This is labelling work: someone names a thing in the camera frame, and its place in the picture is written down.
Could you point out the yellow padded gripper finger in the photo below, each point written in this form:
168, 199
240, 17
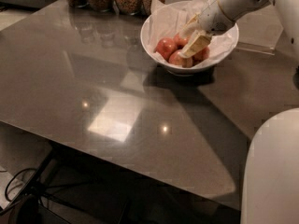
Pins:
197, 40
190, 28

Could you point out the white rounded gripper body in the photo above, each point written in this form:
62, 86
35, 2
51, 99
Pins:
214, 18

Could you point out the white ceramic bowl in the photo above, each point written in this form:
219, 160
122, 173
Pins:
227, 50

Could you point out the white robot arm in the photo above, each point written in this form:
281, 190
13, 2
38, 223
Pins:
271, 178

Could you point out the red apple back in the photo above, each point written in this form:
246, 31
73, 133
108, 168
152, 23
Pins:
181, 42

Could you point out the red yellow apple front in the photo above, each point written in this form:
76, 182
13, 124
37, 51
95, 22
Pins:
175, 59

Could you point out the clear acrylic sign holder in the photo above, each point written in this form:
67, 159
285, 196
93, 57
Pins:
259, 31

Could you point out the black table leg frame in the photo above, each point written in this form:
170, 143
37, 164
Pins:
55, 193

